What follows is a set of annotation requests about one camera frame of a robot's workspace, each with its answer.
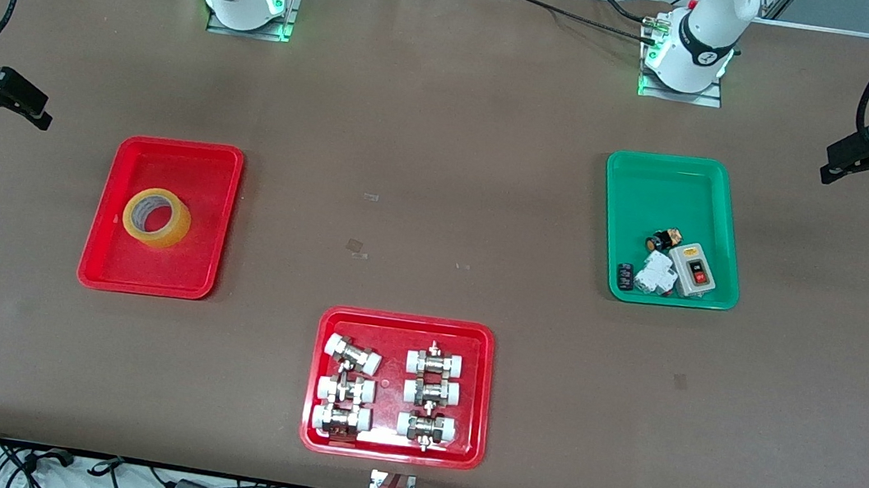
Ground empty red plastic tray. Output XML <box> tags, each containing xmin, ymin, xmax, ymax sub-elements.
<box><xmin>75</xmin><ymin>129</ymin><xmax>246</xmax><ymax>306</ymax></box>

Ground green plastic tray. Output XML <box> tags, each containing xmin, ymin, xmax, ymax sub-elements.
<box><xmin>590</xmin><ymin>147</ymin><xmax>757</xmax><ymax>316</ymax></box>

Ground black orange knob component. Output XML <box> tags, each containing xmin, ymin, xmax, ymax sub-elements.
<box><xmin>645</xmin><ymin>225</ymin><xmax>685</xmax><ymax>257</ymax></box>

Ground white circuit breaker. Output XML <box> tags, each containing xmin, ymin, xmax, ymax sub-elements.
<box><xmin>633</xmin><ymin>249</ymin><xmax>681</xmax><ymax>299</ymax></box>

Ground yellow tape roll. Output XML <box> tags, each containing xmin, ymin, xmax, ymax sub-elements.
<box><xmin>118</xmin><ymin>184</ymin><xmax>196</xmax><ymax>253</ymax></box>

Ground black floor cable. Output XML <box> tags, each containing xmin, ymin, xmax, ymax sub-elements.
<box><xmin>0</xmin><ymin>435</ymin><xmax>79</xmax><ymax>488</ymax></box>

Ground grey switch box red button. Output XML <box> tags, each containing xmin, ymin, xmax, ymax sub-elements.
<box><xmin>664</xmin><ymin>240</ymin><xmax>723</xmax><ymax>302</ymax></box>

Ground brass valve white end caps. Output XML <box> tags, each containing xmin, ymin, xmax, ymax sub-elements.
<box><xmin>322</xmin><ymin>333</ymin><xmax>384</xmax><ymax>377</ymax></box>
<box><xmin>309</xmin><ymin>401</ymin><xmax>374</xmax><ymax>444</ymax></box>
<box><xmin>402</xmin><ymin>375</ymin><xmax>462</xmax><ymax>412</ymax></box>
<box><xmin>315</xmin><ymin>371</ymin><xmax>377</xmax><ymax>408</ymax></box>
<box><xmin>394</xmin><ymin>410</ymin><xmax>459</xmax><ymax>456</ymax></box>
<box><xmin>405</xmin><ymin>339</ymin><xmax>468</xmax><ymax>381</ymax></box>

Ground black cable on table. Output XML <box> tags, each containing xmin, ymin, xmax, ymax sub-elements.
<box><xmin>504</xmin><ymin>0</ymin><xmax>671</xmax><ymax>40</ymax></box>

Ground red tray holding valves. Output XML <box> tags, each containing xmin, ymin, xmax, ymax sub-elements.
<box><xmin>297</xmin><ymin>303</ymin><xmax>501</xmax><ymax>474</ymax></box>

